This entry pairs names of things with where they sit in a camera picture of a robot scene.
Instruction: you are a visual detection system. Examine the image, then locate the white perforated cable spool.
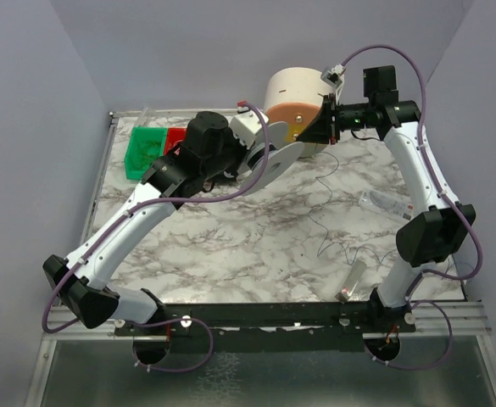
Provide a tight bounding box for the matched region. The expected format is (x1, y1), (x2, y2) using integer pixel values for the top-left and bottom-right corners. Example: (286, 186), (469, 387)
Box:
(238, 121), (304, 196)

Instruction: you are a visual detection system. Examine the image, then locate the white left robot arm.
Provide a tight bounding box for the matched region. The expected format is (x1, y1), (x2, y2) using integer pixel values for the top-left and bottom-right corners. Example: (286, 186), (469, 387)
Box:
(42, 103), (270, 329)

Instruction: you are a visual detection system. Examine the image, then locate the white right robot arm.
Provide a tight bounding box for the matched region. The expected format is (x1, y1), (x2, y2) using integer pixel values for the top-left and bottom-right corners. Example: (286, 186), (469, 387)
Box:
(297, 65), (476, 316)

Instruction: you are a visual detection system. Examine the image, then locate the round three-drawer cabinet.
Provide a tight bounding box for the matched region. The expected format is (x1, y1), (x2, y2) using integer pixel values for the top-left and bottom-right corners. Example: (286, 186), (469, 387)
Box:
(264, 67), (333, 148)

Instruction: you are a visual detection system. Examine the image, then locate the red plastic bin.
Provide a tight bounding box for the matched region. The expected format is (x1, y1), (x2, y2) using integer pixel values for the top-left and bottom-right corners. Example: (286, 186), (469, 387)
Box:
(164, 127), (187, 154)

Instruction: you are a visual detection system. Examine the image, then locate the green plastic bin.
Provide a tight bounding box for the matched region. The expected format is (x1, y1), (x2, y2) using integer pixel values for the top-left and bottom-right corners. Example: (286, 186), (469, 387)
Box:
(124, 127), (168, 181)

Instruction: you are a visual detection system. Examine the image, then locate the clear plastic bag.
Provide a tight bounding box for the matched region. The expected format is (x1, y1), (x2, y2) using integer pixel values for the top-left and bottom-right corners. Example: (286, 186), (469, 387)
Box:
(358, 189), (414, 222)

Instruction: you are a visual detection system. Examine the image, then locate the grey tool with red label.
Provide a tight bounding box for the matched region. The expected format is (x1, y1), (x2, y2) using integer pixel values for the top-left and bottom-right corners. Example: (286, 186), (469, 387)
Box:
(335, 259), (366, 304)

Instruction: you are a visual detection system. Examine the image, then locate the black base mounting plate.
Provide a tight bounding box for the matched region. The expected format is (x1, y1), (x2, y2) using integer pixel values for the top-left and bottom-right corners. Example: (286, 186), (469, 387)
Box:
(114, 295), (415, 353)

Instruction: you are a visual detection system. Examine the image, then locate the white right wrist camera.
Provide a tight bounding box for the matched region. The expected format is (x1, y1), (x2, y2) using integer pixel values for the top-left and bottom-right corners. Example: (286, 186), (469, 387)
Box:
(320, 64), (346, 101)

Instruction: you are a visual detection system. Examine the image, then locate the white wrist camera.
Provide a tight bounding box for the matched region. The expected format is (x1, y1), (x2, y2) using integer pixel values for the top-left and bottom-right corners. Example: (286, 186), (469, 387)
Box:
(229, 101), (270, 149)
(320, 64), (346, 101)

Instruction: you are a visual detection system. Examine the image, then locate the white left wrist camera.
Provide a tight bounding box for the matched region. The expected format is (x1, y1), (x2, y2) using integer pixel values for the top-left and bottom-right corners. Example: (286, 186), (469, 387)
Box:
(229, 101), (270, 149)

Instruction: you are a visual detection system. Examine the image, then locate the green wire coil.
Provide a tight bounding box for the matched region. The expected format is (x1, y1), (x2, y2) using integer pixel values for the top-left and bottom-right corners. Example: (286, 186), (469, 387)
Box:
(131, 137), (164, 169)

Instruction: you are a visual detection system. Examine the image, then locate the aluminium frame rail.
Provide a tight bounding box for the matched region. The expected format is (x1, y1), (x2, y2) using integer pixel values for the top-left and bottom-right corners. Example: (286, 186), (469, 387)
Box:
(42, 111), (119, 341)

